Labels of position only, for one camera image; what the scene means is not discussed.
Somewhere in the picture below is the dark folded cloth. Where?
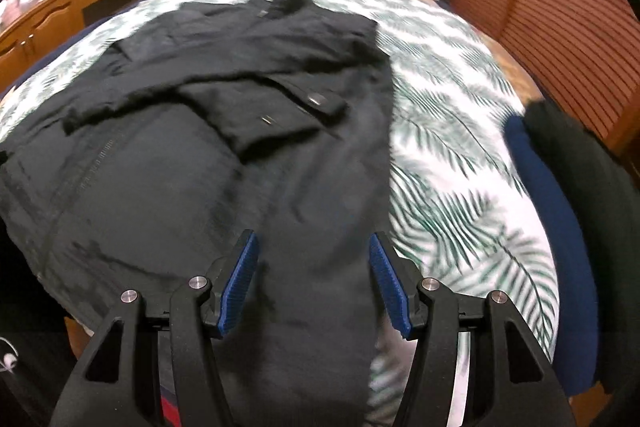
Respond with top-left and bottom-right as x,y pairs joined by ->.
522,99 -> 640,398

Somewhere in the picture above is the leaf print bed sheet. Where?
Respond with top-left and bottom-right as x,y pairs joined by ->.
0,0 -> 561,427

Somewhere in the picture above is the wooden desk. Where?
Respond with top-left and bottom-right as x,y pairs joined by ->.
0,0 -> 181,72

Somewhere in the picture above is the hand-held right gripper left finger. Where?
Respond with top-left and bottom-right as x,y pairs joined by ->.
50,231 -> 260,427

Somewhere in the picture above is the wooden louvred wardrobe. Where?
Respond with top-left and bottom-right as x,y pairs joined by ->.
447,0 -> 640,158

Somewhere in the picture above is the navy folded cloth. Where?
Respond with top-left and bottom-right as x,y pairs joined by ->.
502,114 -> 601,395

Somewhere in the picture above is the black jacket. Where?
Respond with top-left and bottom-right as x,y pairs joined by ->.
0,0 -> 396,427

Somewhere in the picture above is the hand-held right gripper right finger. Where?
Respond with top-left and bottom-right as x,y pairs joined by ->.
369,232 -> 576,427

